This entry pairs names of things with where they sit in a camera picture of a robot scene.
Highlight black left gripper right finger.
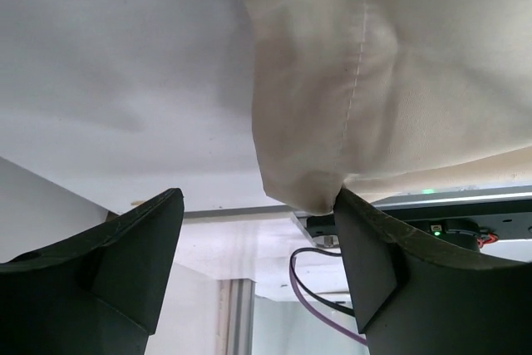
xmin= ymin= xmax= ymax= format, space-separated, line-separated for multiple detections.
xmin=333 ymin=190 xmax=531 ymax=354

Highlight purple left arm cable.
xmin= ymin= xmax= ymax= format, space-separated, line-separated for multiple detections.
xmin=291 ymin=254 xmax=369 ymax=347

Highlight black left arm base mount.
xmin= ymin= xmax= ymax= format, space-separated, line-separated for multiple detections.
xmin=374 ymin=186 xmax=531 ymax=249

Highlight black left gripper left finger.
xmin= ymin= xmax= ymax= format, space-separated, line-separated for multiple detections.
xmin=1 ymin=189 xmax=184 ymax=354

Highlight black thin cable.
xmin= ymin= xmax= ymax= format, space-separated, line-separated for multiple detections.
xmin=288 ymin=248 xmax=355 ymax=317

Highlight beige trousers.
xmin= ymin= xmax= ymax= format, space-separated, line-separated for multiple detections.
xmin=244 ymin=0 xmax=531 ymax=214

